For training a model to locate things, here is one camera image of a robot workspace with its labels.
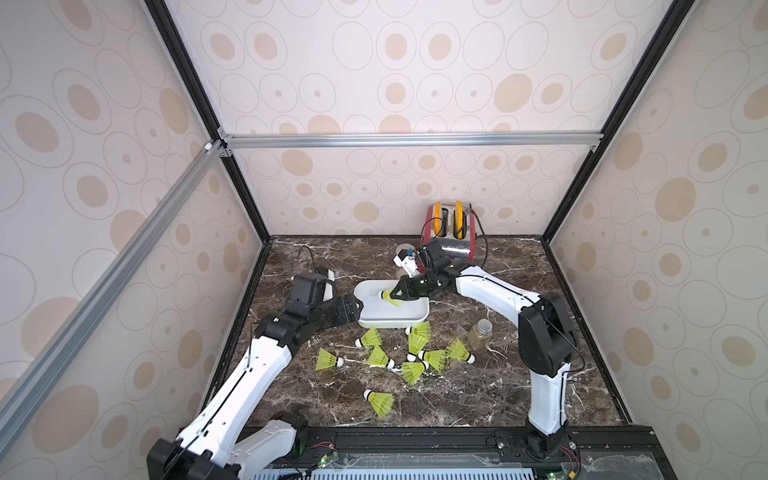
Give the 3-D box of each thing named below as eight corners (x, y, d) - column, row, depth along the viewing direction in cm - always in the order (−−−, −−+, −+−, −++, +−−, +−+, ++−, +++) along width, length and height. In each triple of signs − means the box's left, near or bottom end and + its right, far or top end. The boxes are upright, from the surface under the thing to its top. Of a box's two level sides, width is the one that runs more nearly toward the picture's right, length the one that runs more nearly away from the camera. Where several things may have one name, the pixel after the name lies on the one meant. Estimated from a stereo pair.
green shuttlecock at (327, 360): (317, 370, 88) (315, 365, 85) (320, 354, 91) (317, 348, 88) (343, 370, 88) (341, 365, 85) (345, 354, 91) (343, 348, 88)
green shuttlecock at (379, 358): (369, 368, 88) (368, 363, 85) (370, 351, 92) (369, 345, 89) (395, 368, 88) (395, 363, 85) (395, 351, 92) (395, 345, 89)
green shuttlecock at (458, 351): (445, 353, 91) (447, 347, 88) (454, 344, 93) (456, 338, 90) (466, 371, 88) (469, 365, 85) (474, 361, 90) (478, 355, 87)
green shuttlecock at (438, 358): (418, 370, 88) (419, 365, 85) (417, 355, 91) (418, 349, 88) (447, 370, 88) (449, 365, 85) (445, 355, 91) (447, 349, 88)
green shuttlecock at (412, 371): (401, 385, 85) (402, 379, 82) (401, 366, 89) (401, 360, 85) (423, 385, 85) (425, 379, 82) (422, 366, 89) (423, 360, 85)
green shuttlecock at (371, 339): (364, 358, 90) (363, 352, 87) (355, 344, 93) (353, 339, 90) (384, 344, 93) (384, 338, 90) (375, 331, 95) (374, 325, 92)
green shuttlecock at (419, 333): (411, 350, 92) (412, 343, 88) (405, 333, 96) (405, 325, 92) (433, 344, 93) (435, 336, 89) (426, 327, 97) (427, 319, 93)
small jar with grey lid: (469, 351, 91) (477, 334, 82) (466, 336, 94) (474, 318, 86) (484, 351, 91) (494, 334, 82) (481, 336, 94) (490, 318, 86)
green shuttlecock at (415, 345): (407, 361, 89) (408, 355, 86) (406, 340, 93) (407, 334, 90) (428, 361, 89) (429, 355, 86) (426, 340, 93) (427, 334, 90)
